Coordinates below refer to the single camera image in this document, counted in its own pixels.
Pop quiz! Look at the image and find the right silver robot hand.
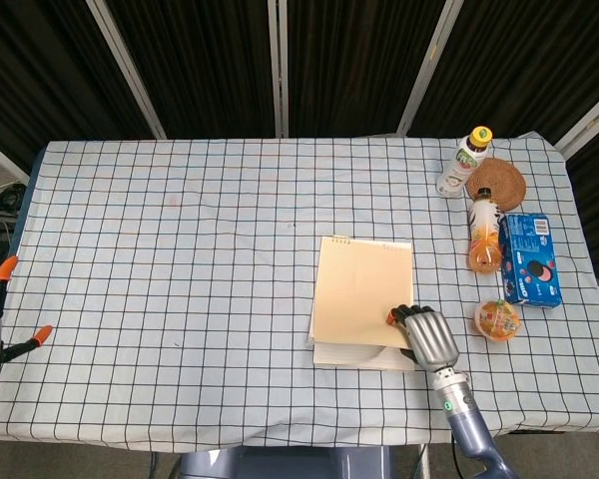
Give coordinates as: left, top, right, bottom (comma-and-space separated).
386, 302, 461, 373

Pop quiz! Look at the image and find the yellow spiral notebook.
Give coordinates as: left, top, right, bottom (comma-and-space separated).
307, 235, 416, 371

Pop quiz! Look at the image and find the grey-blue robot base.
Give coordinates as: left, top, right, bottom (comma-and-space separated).
169, 445, 395, 479

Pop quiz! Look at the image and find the orange jelly cup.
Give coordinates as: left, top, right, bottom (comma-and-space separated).
473, 297, 521, 340

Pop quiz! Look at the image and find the orange juice bottle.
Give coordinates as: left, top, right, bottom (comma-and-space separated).
467, 187, 504, 274

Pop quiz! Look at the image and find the white table leg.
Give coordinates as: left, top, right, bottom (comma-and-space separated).
414, 442, 430, 479

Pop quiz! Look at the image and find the blue Oreo cookie box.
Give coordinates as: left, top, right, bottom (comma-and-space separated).
497, 213, 564, 306

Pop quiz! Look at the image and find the round woven coaster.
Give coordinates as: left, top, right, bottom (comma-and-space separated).
465, 157, 527, 212

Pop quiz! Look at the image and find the white bottle yellow cap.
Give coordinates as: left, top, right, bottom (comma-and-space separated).
434, 126, 494, 200

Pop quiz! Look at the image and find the blue checkered tablecloth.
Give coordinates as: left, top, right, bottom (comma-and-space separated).
0, 130, 599, 448

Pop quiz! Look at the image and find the black cable bundle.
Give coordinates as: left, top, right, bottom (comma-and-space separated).
0, 159, 29, 221

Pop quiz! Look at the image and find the white screen frame post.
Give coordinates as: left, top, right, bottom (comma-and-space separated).
266, 0, 290, 139
0, 133, 31, 187
553, 82, 599, 162
395, 0, 464, 137
85, 0, 168, 141

